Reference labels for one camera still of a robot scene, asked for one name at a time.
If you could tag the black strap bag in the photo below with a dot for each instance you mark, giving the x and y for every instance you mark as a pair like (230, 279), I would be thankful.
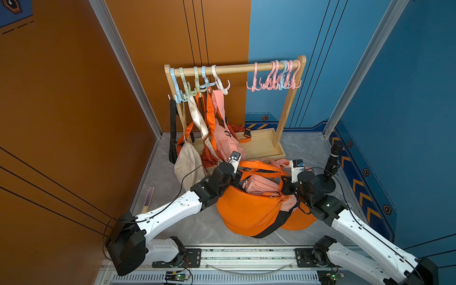
(173, 155)

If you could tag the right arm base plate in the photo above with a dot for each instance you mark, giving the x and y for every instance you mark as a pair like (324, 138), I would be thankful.
(305, 258)

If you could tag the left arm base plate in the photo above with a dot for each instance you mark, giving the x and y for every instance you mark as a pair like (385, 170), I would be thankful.
(188, 258)

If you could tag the beige crescent bag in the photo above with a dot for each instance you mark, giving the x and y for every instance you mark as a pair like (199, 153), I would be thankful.
(189, 167)

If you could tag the pink hook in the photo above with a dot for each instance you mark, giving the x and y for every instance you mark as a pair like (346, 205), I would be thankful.
(287, 82)
(296, 81)

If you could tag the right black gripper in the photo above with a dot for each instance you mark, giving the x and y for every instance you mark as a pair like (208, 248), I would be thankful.
(286, 183)

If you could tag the green circuit board left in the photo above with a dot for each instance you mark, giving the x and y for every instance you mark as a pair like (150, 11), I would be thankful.
(177, 278)

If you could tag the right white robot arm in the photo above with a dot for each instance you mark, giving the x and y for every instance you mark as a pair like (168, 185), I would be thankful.
(384, 263)

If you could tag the circuit board right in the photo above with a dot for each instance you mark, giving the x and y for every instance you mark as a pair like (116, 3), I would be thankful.
(330, 277)

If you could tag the dark orange waist bag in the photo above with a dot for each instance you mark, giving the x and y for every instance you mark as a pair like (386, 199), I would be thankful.
(246, 132)

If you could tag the black crescent bag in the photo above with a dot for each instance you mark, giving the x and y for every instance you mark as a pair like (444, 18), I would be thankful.
(280, 220)

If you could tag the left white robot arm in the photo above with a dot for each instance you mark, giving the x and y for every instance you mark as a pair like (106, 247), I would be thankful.
(133, 240)

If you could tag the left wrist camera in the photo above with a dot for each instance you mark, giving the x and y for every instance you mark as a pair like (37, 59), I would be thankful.
(234, 158)

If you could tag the pink hook rightmost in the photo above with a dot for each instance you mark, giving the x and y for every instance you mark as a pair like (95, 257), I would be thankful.
(296, 81)

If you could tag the light blue hook leftmost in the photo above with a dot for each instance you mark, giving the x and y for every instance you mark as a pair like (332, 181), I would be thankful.
(179, 96)

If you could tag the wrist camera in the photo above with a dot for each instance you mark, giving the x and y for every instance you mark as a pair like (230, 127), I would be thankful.
(297, 166)
(234, 158)

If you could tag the wooden clothes rack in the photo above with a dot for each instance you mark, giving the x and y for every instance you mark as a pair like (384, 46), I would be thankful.
(265, 142)

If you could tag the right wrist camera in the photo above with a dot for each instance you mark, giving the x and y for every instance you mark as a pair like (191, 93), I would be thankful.
(297, 166)

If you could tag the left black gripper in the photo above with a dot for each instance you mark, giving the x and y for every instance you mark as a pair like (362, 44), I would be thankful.
(237, 176)

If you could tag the orange crescent bag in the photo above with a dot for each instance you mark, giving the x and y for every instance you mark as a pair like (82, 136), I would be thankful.
(300, 219)
(247, 214)

